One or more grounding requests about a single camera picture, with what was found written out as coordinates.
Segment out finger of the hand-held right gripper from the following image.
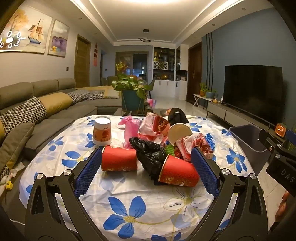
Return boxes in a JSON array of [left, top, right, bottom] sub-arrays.
[[259, 128, 284, 153]]

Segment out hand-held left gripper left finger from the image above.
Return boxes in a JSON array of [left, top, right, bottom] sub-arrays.
[[24, 147, 103, 241]]

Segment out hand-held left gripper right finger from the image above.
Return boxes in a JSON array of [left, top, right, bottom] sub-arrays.
[[191, 146, 271, 241]]

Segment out grey plastic bin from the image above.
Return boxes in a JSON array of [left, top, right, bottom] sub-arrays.
[[229, 124, 271, 173]]

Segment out red paper cup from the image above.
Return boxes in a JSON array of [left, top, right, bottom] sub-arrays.
[[101, 145, 139, 172], [158, 154, 200, 188]]

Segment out red snack wrapper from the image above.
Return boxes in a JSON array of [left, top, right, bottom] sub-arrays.
[[174, 134, 216, 161]]

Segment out blue bristly scrubber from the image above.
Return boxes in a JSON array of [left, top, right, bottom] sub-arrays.
[[205, 133, 216, 152]]

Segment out white paper cup orange print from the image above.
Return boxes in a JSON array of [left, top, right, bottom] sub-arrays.
[[92, 116, 112, 146]]

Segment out pink plastic bag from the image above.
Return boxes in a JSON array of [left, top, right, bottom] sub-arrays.
[[118, 116, 142, 147]]

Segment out black plastic bag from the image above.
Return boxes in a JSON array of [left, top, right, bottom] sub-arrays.
[[129, 137, 167, 183]]

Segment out black bag white label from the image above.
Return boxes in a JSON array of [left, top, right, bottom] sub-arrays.
[[168, 108, 189, 126]]

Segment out red and white plastic bag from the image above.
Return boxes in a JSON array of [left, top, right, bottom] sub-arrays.
[[138, 113, 170, 144]]

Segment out person's right hand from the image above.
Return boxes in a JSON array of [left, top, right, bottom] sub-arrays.
[[276, 191, 293, 224]]

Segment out orange desk ornament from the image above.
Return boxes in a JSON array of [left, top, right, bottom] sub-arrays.
[[276, 123, 287, 138]]

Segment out blue floral tablecloth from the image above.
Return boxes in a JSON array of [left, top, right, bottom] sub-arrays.
[[20, 115, 256, 241]]

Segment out black television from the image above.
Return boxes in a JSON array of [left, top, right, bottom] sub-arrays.
[[223, 65, 283, 124]]

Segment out grey television cabinet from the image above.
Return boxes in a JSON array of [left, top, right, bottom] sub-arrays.
[[206, 102, 278, 132]]

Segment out grey sofa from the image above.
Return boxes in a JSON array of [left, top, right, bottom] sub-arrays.
[[0, 78, 122, 163]]

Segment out white side table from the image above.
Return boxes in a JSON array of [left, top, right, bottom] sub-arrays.
[[194, 94, 219, 107]]

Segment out crumpled tissue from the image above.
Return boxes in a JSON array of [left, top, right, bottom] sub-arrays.
[[0, 162, 25, 184]]

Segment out dark coffee table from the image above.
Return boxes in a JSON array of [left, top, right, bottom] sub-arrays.
[[97, 107, 171, 116]]

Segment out small potted plants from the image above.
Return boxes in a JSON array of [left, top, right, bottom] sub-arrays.
[[199, 83, 218, 99]]

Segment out yellow cushion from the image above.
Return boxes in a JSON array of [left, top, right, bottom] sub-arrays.
[[38, 92, 73, 114]]

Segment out houndstooth cushion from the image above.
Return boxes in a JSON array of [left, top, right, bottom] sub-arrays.
[[87, 90, 105, 100]]

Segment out grey cushion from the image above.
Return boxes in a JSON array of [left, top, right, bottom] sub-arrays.
[[0, 122, 36, 172]]

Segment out potted plant teal pot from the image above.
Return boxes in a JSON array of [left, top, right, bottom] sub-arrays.
[[112, 75, 152, 115]]

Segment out white display cabinet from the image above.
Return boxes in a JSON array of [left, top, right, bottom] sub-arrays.
[[153, 46, 188, 98]]

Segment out dark wooden door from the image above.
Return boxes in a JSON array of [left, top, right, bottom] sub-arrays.
[[188, 43, 203, 105]]

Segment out grey dining chair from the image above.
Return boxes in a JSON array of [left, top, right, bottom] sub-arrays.
[[148, 77, 157, 98]]

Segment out light wooden door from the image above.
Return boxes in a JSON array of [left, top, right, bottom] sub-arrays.
[[75, 34, 91, 88]]

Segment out yellow flowers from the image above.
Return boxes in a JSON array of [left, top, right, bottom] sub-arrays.
[[116, 62, 128, 75]]

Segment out purple painting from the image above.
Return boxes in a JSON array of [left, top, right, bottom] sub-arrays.
[[48, 20, 70, 57]]

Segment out sailing ship painting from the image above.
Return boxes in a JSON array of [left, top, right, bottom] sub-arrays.
[[0, 6, 53, 54]]

